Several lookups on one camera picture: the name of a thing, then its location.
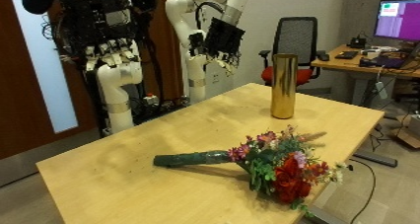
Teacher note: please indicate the tall gold cylinder vase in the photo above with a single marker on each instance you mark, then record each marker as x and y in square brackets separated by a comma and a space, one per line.
[285, 86]

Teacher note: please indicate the black mesh red-seat office chair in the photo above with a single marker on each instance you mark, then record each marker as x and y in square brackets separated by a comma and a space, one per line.
[295, 36]

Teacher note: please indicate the black computer mouse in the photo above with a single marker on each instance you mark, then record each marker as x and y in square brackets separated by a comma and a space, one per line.
[323, 57]

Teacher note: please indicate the red emergency stop button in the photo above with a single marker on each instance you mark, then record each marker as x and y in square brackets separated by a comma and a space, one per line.
[150, 99]

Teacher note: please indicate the brown door frosted glass panel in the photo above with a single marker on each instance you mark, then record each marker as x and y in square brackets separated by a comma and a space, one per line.
[18, 86]

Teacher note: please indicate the wooden office desk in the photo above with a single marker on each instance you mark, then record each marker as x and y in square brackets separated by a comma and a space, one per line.
[337, 64]

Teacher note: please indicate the black keyboard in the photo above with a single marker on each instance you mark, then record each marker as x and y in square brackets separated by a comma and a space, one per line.
[347, 55]

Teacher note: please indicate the small black desk device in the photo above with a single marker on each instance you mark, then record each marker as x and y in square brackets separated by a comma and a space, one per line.
[358, 43]

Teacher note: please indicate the white hanging power strip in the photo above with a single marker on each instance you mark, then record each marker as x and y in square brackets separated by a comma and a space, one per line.
[382, 89]

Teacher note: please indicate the computer monitor purple screen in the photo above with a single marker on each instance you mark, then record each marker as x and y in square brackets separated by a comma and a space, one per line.
[400, 20]

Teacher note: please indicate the grey table foot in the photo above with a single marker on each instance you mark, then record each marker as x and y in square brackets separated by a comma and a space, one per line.
[376, 159]

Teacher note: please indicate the cardboard box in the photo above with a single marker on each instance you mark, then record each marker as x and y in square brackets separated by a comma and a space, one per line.
[408, 135]

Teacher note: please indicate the white wall outlet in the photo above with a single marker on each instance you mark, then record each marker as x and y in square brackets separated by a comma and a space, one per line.
[216, 78]

